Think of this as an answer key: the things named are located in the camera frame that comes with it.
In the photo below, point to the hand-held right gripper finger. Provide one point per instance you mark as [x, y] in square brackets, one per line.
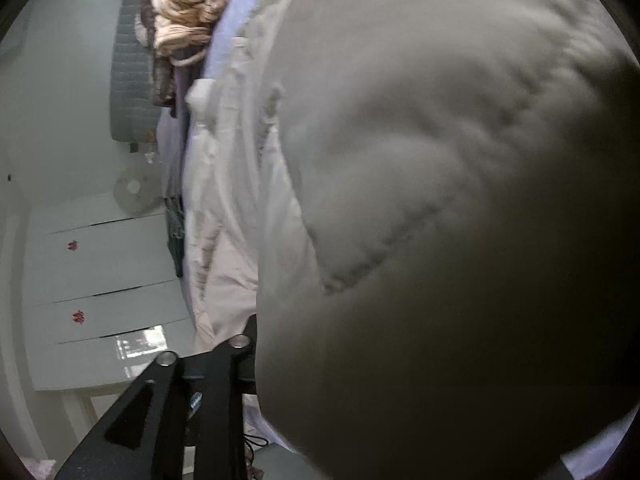
[220, 385]

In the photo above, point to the grey quilted headboard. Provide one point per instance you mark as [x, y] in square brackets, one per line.
[130, 85]

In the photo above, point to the cream striped fleece garment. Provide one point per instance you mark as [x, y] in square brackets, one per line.
[185, 20]

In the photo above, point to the brown fuzzy garment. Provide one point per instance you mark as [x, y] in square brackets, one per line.
[160, 85]

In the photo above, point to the white wardrobe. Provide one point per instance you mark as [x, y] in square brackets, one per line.
[100, 260]

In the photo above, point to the beige puffer jacket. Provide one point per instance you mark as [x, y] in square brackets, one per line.
[425, 210]

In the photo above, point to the white standing fan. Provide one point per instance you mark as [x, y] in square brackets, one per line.
[135, 190]

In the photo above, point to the dark green fringed cloth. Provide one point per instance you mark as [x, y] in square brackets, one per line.
[175, 260]

